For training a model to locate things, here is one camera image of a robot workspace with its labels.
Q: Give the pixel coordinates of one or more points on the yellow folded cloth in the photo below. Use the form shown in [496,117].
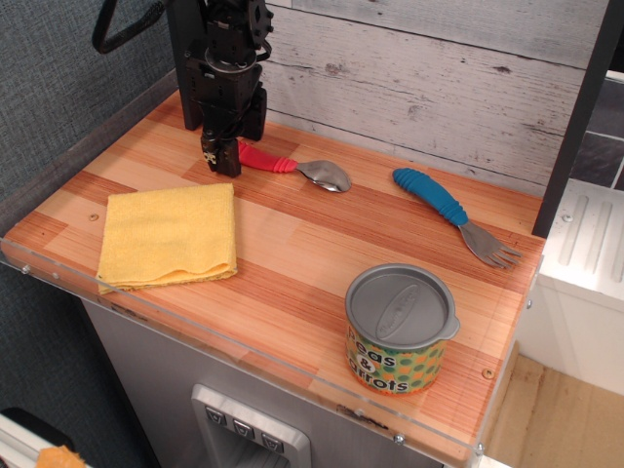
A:
[168,237]

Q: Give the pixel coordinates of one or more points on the grey toy fridge cabinet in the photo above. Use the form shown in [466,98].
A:
[158,374]

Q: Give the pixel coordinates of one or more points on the peas and carrots can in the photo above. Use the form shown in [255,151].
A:
[400,320]

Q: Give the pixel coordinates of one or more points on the red handled metal spoon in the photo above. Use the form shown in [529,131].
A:
[323,173]

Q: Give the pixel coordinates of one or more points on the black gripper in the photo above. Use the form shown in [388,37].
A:
[233,104]

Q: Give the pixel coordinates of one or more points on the white ridged side counter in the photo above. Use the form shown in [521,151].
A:
[573,321]

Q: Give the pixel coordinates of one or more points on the orange object bottom left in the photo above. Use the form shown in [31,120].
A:
[59,457]

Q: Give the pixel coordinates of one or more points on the black right vertical post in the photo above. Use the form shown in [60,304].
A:
[600,59]

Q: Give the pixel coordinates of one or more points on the blue handled metal fork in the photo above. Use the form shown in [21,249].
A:
[480,242]

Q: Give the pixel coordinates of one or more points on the silver dispenser panel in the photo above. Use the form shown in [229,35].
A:
[236,435]

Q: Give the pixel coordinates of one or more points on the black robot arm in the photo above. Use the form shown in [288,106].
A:
[236,32]

